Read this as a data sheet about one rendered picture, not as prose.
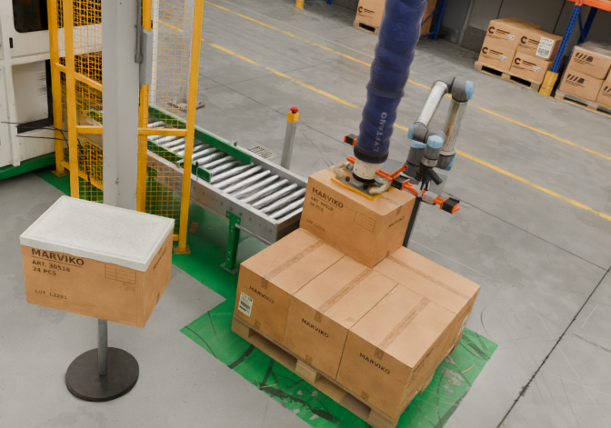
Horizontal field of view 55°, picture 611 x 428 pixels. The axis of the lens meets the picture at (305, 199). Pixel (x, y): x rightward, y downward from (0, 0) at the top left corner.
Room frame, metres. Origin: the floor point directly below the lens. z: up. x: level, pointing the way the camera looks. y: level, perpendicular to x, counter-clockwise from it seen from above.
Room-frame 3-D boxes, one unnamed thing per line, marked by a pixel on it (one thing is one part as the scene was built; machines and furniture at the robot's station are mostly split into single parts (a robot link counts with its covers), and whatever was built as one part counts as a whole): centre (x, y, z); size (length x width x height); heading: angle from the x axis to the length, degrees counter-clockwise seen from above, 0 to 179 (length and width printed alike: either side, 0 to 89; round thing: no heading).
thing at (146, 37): (3.24, 1.09, 1.62); 0.20 x 0.05 x 0.30; 59
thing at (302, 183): (4.52, 0.82, 0.50); 2.31 x 0.05 x 0.19; 59
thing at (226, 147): (4.65, 1.15, 0.60); 1.60 x 0.10 x 0.09; 59
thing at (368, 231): (3.45, -0.35, 0.74); 0.60 x 0.40 x 0.40; 55
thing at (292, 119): (4.36, 0.22, 0.50); 0.07 x 0.07 x 1.00; 59
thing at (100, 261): (2.36, 0.96, 0.82); 0.60 x 0.40 x 0.40; 87
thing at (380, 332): (3.03, -0.45, 0.34); 1.20 x 1.00 x 0.40; 59
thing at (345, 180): (3.40, -0.30, 0.97); 0.34 x 0.10 x 0.05; 57
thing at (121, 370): (2.36, 0.96, 0.31); 0.40 x 0.40 x 0.62
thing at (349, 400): (3.03, -0.45, 0.07); 1.20 x 1.00 x 0.14; 59
